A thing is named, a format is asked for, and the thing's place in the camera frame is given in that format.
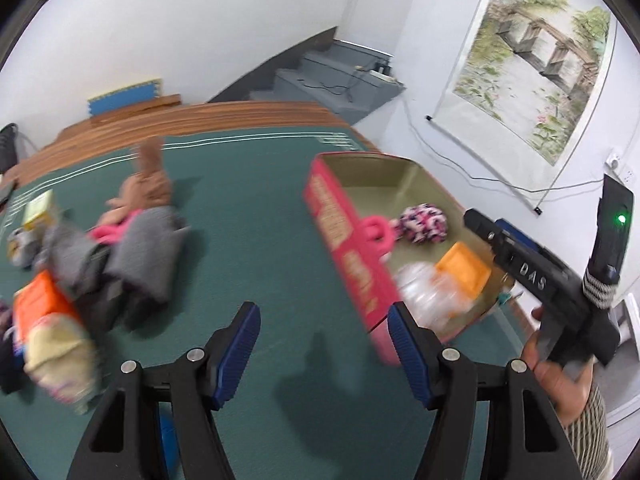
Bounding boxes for small orange box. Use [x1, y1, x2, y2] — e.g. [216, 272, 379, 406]
[12, 270, 83, 356]

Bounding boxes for person's right forearm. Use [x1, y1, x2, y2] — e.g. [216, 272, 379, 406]
[562, 385, 613, 480]

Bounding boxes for black armchair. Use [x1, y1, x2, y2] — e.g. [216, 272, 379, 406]
[0, 122, 21, 176]

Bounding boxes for orange packet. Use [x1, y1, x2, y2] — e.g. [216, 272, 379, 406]
[434, 241, 493, 306]

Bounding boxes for clear plastic bag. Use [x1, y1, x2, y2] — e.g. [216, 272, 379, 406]
[395, 262, 476, 333]

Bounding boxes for white door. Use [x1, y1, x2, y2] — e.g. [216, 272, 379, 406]
[345, 0, 426, 58]

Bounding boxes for white wall socket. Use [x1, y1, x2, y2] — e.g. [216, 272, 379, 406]
[605, 147, 636, 181]

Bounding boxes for pink clip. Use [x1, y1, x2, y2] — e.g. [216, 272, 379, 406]
[361, 214, 401, 256]

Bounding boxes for green table mat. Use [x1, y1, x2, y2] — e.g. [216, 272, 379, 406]
[0, 127, 526, 480]

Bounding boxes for blue snack packet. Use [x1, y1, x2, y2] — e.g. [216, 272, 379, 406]
[159, 404, 180, 478]

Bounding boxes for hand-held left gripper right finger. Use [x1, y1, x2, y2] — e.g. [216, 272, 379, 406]
[387, 301, 583, 480]

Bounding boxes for yellow-green carton box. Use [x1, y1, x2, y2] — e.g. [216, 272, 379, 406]
[22, 190, 63, 231]

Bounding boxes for grey knitted sock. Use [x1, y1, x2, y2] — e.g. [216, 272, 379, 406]
[40, 222, 108, 296]
[102, 206, 190, 306]

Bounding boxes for cream cloth bundle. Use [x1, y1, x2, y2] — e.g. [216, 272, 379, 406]
[22, 312, 103, 406]

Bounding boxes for person's right hand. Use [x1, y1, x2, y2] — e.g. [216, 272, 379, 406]
[520, 305, 596, 428]

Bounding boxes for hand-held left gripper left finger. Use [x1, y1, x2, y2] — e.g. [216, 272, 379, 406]
[65, 301, 262, 480]

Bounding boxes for tan knotted stocking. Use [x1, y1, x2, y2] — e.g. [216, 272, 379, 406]
[102, 137, 175, 226]

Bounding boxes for pink leopard scrunchie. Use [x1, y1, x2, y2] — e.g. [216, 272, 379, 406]
[397, 203, 448, 245]

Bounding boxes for black cable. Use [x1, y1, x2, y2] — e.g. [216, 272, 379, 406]
[295, 67, 373, 98]

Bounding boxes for grey wall cable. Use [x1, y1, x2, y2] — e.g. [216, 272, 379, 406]
[402, 95, 608, 193]

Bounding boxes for red cardboard box tray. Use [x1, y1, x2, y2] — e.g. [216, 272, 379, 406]
[303, 152, 516, 365]

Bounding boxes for grey stairs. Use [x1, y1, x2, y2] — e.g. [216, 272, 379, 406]
[250, 40, 407, 126]

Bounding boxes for pink knotted foam toy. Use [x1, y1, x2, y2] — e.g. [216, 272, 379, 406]
[89, 212, 138, 245]

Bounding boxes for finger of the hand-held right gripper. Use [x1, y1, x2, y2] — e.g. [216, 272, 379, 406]
[462, 208, 516, 263]
[495, 218, 547, 258]

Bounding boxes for blue foam puzzle mat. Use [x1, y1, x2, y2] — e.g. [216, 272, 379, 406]
[86, 78, 165, 120]

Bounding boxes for hanging scroll painting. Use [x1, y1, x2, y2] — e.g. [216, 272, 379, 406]
[426, 0, 618, 216]

